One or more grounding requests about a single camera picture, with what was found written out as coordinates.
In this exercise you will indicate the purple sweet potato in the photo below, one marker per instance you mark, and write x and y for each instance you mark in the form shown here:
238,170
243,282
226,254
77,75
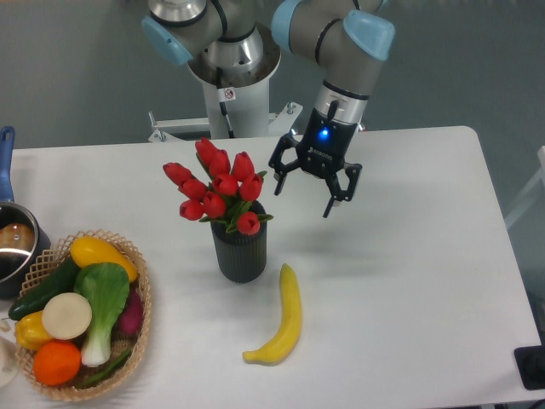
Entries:
130,320

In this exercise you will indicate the green cucumber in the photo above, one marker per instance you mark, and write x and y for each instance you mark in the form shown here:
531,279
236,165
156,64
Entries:
61,280

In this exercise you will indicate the dark grey ribbed vase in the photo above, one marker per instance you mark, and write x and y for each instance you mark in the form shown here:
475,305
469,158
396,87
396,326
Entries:
241,258

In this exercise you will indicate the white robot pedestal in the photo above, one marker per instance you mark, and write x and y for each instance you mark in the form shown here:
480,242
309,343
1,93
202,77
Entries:
235,78

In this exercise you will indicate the black device at edge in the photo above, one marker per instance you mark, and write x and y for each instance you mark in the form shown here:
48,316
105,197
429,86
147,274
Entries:
530,363

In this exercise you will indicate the green bok choy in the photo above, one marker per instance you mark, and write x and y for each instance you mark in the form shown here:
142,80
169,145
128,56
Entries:
106,288

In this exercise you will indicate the blue handled saucepan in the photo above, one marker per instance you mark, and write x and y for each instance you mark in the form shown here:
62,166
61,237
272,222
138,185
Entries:
22,239

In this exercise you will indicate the yellow squash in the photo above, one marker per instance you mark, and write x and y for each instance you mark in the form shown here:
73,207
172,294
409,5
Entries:
89,250

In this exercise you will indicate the orange fruit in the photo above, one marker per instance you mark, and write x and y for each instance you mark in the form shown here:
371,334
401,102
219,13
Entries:
56,362

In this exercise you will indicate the green chili pepper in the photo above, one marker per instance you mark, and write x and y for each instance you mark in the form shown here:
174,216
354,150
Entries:
106,372

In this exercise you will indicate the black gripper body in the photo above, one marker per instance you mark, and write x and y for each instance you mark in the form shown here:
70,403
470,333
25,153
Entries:
324,145

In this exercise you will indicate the red tulip bouquet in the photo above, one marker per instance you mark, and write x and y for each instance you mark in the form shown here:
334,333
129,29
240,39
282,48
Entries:
229,198

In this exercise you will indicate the yellow bell pepper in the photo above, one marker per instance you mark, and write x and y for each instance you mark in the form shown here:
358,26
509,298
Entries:
30,332

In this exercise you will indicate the yellow banana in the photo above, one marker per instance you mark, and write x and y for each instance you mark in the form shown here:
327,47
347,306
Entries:
279,347

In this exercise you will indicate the white round radish slice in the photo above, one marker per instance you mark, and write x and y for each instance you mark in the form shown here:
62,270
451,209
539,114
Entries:
67,316

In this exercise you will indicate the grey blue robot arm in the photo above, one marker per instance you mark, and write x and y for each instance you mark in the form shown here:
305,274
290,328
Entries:
346,38

